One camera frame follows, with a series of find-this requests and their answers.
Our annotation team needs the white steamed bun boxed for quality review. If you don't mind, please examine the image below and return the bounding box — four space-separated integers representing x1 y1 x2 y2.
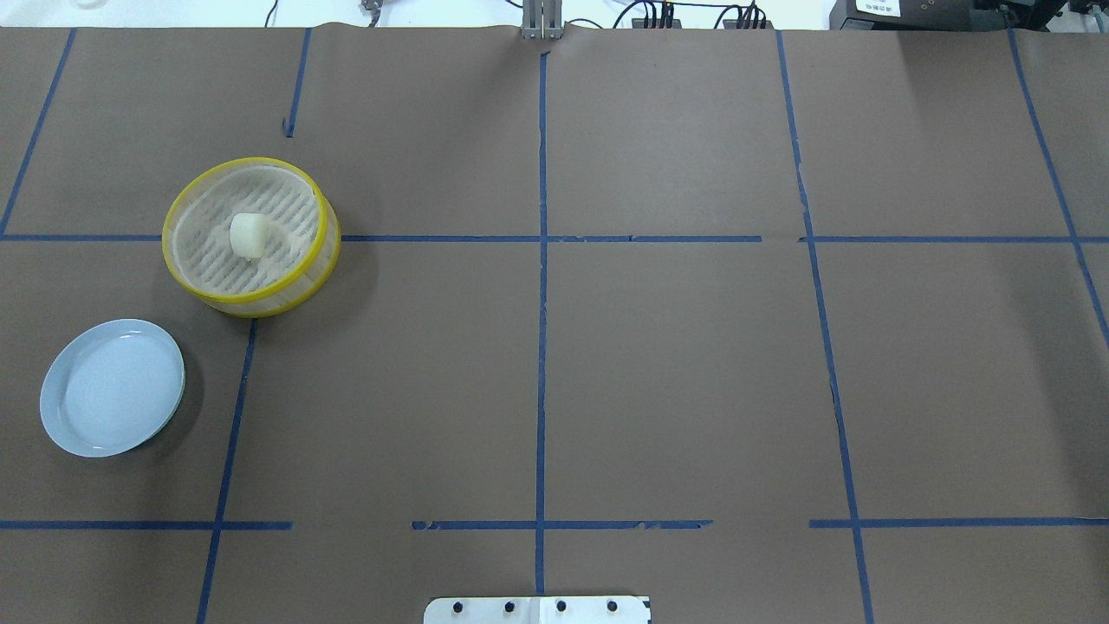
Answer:
228 212 269 260

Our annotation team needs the yellow rimmed bamboo steamer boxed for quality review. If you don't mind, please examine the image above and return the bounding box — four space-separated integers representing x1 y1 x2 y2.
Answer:
161 157 340 317

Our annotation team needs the black equipment box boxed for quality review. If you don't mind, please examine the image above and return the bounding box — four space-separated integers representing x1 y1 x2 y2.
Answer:
828 1 1018 32

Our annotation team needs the light blue plate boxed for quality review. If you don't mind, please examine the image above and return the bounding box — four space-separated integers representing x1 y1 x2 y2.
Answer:
39 319 186 458

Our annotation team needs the aluminium frame post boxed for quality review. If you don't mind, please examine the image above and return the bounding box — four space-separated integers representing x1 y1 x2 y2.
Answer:
518 0 564 41

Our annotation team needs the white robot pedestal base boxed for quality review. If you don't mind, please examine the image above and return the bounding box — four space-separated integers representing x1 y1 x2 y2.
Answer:
423 595 652 623

